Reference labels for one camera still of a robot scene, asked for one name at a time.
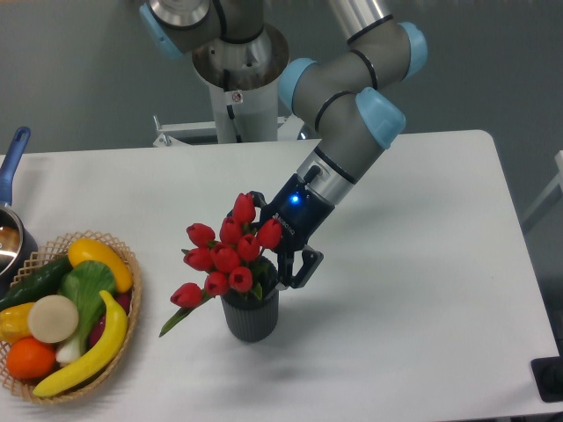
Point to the dark red vegetable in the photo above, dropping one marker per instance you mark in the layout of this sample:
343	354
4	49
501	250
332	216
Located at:
124	300

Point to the black device at table edge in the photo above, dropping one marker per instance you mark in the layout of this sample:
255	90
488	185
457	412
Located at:
548	378

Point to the white furniture leg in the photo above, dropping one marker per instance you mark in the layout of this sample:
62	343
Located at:
546	200

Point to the beige round disc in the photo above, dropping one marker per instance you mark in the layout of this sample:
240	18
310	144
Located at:
53	319

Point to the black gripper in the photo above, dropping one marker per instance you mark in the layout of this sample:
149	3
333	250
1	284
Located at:
300	212

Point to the green cucumber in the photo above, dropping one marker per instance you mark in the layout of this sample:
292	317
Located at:
42	282

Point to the dark grey ribbed vase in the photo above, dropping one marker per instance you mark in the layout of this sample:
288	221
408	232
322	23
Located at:
248	318

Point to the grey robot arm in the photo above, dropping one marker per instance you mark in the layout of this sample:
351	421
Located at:
245	63

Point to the red tulip bouquet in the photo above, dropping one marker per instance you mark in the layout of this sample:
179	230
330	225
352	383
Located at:
232	259

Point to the green bok choy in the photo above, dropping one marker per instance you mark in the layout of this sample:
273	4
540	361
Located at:
82	286

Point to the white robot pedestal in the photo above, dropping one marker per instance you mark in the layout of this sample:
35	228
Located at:
238	117

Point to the blue handled saucepan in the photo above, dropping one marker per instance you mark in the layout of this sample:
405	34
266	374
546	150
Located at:
17	244

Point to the yellow squash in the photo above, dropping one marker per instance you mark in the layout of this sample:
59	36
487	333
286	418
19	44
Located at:
87	249

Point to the orange fruit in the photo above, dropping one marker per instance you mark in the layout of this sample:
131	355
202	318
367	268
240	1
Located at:
30	359

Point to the yellow bell pepper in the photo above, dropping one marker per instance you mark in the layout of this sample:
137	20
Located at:
14	325

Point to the woven wicker basket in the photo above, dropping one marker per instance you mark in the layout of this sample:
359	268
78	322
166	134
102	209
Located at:
47	253

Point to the yellow banana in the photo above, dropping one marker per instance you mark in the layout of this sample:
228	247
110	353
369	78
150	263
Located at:
95	359

